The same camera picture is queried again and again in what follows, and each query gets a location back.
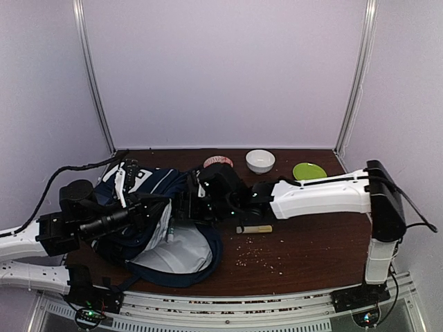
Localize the left aluminium frame post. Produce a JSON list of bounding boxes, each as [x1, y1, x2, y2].
[[73, 0, 116, 154]]

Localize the right aluminium frame post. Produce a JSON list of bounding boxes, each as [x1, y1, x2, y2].
[[335, 0, 379, 157]]

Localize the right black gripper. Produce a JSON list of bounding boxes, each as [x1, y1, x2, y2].
[[166, 193, 236, 226]]

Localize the green plate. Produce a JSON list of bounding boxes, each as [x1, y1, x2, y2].
[[292, 163, 327, 181]]

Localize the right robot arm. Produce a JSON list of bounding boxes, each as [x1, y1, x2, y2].
[[173, 160, 411, 312]]

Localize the navy blue backpack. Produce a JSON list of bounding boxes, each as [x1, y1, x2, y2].
[[91, 166, 224, 292]]

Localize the aluminium frame post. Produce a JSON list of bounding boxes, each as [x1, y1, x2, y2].
[[73, 0, 116, 154], [335, 0, 379, 157]]

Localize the yellow highlighter pen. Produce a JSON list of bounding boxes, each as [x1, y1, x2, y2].
[[236, 225, 273, 234]]

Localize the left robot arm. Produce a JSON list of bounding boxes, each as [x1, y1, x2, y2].
[[1, 180, 171, 310]]

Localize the white green glue stick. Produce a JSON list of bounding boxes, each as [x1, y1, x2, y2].
[[167, 218, 174, 243]]

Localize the red patterned small bowl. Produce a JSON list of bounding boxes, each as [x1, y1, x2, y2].
[[203, 156, 233, 168]]

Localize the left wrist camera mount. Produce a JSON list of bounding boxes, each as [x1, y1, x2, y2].
[[114, 159, 139, 208]]

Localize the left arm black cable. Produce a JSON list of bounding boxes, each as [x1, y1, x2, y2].
[[0, 149, 129, 239]]

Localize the white ceramic bowl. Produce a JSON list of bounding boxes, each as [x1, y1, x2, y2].
[[245, 149, 275, 174]]

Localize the front aluminium rail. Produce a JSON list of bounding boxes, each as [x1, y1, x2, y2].
[[27, 273, 428, 331]]

